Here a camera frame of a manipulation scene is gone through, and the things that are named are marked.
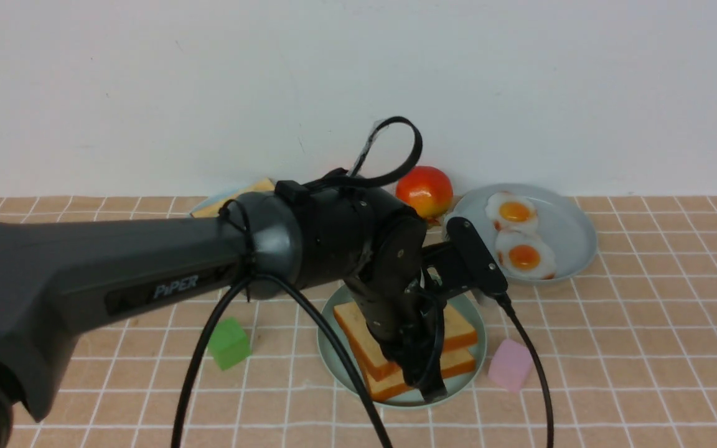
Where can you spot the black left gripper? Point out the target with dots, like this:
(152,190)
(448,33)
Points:
(409,325)

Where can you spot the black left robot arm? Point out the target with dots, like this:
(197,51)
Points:
(60,280)

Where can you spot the pink cube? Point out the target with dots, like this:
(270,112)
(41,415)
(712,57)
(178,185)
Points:
(510,365)

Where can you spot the fried egg lower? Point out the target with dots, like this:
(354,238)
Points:
(525,255)

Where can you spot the fried egg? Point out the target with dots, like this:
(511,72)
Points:
(507,210)
(525,255)

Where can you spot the fried egg upper back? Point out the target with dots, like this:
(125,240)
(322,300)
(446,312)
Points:
(507,210)

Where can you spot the red apple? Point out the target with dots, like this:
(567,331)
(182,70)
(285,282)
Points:
(426,189)

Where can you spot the green cube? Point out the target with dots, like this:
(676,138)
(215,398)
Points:
(229,344)

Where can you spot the blue-grey plate right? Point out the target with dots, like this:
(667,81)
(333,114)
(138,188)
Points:
(563,226)

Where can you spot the blue-grey plate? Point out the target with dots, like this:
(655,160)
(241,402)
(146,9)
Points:
(210,206)
(563,226)

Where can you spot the checked beige tablecloth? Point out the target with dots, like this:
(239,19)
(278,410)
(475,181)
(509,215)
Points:
(629,348)

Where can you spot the blue-grey plate left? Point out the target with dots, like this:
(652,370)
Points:
(210,206)

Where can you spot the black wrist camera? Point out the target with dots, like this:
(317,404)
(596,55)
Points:
(463,263)

